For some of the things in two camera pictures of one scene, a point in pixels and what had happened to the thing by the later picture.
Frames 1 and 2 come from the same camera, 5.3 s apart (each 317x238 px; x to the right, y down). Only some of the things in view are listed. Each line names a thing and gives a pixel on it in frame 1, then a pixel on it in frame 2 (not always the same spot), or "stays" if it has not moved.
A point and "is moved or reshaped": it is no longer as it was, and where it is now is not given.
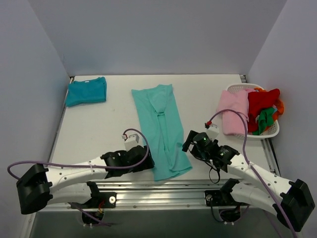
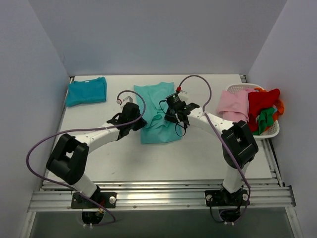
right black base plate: (223, 197) stays
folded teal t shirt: (86, 91) stays
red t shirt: (257, 101) stays
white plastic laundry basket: (272, 131) stays
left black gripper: (150, 161) → (138, 121)
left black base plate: (99, 200) stays
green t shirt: (266, 120) stays
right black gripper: (191, 143) → (171, 118)
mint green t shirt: (163, 129) is moved or reshaped
